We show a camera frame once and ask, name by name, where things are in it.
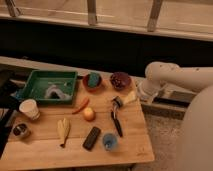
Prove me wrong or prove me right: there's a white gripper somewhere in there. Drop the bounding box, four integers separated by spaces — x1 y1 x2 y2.
123 79 162 105

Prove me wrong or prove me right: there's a yellow-red apple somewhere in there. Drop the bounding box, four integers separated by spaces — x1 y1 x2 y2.
83 107 96 121

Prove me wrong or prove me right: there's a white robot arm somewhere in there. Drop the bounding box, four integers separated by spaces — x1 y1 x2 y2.
137 61 213 171

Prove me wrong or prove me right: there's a dark red bowl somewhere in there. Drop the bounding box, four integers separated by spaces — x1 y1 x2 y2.
110 72 131 91

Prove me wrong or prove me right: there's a brown bowl with sponge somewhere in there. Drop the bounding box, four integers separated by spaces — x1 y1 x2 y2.
82 72 102 92

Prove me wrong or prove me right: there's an orange carrot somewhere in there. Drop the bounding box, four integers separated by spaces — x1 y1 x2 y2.
72 97 90 114

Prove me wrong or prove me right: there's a blue plastic cup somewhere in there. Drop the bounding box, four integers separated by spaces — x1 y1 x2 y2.
102 133 118 151

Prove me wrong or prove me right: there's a black remote control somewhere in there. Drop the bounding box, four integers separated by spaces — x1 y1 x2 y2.
83 127 101 150

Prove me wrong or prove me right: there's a clear plastic bag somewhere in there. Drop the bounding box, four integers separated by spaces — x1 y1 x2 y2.
44 85 71 100

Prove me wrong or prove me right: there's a green plastic tray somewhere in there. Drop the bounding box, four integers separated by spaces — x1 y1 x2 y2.
19 70 78 104

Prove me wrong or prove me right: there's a white paper cup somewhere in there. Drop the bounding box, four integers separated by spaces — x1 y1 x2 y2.
19 99 40 120

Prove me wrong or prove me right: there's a small metal tin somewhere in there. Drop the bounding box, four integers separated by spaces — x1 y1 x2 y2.
13 123 31 139

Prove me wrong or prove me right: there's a black stand at left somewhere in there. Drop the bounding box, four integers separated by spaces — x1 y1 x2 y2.
0 70 19 157

